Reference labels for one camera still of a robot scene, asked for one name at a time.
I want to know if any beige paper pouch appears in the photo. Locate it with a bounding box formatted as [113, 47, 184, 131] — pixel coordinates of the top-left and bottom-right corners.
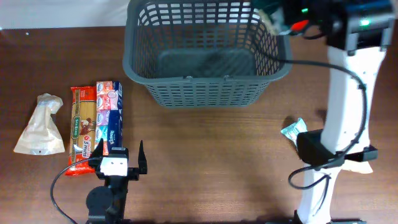
[341, 160, 373, 174]

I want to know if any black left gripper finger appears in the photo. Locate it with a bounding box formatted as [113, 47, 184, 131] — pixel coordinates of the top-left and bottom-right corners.
[138, 140, 147, 174]
[88, 139, 103, 168]

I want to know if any beige kraft stand-up pouch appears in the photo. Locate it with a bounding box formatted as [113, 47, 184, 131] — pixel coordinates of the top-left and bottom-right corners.
[14, 93, 65, 156]

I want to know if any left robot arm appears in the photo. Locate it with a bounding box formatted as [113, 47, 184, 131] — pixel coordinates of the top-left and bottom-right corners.
[86, 140, 147, 223]

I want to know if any mint flushable wipes pack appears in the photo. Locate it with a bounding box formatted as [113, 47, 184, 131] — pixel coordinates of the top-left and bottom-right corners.
[280, 118, 308, 146]

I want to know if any orange San Remo pasta pack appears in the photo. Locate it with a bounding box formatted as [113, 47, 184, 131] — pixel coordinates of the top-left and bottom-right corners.
[68, 86, 96, 165]

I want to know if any grey plastic lattice basket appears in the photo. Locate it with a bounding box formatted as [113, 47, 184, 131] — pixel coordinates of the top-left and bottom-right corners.
[123, 0, 292, 108]

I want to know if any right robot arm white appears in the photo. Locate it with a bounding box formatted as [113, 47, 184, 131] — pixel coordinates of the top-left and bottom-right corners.
[282, 1, 396, 223]

